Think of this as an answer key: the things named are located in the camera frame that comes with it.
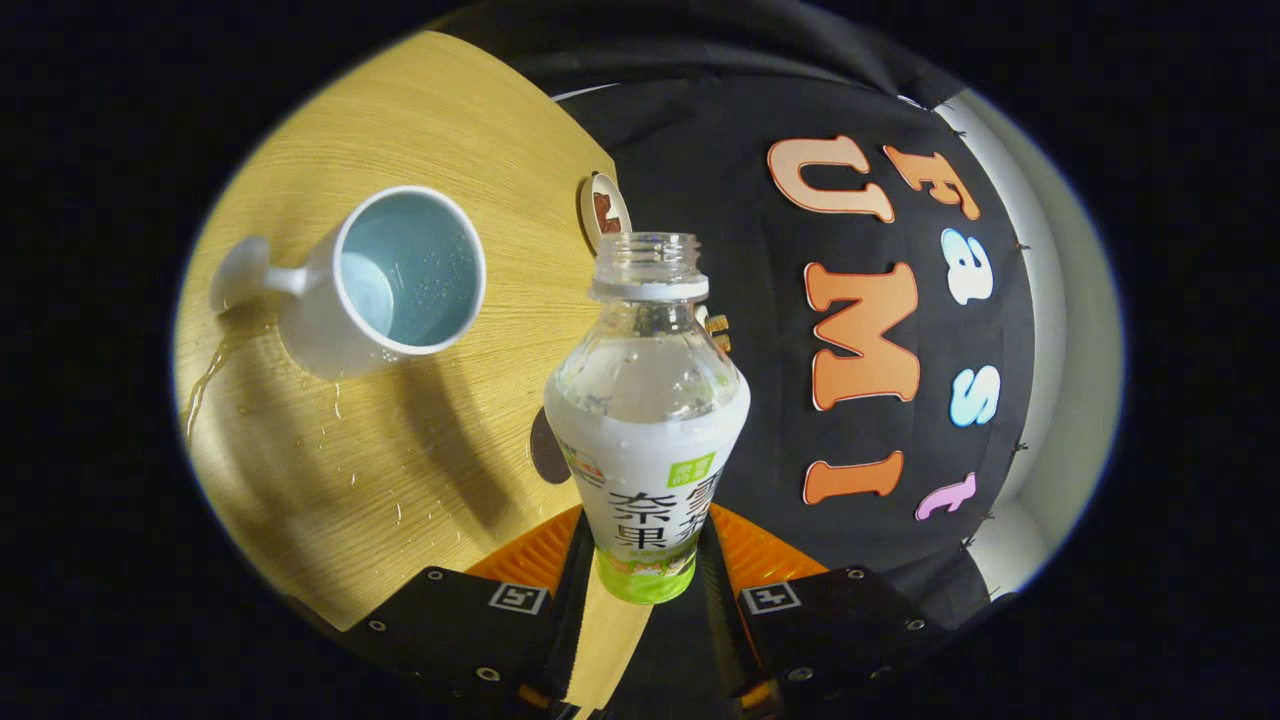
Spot dark brown round coaster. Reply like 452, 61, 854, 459
530, 407, 574, 486

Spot white cup blue inside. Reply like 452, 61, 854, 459
208, 185, 488, 382

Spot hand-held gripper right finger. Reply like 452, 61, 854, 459
698, 503, 953, 713

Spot small round beige plate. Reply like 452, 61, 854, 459
580, 173, 633, 257

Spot wooden table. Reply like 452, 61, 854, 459
172, 30, 656, 713

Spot clear juice bottle green label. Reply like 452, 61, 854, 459
543, 232, 751, 606

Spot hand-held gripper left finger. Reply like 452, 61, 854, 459
340, 505, 601, 716

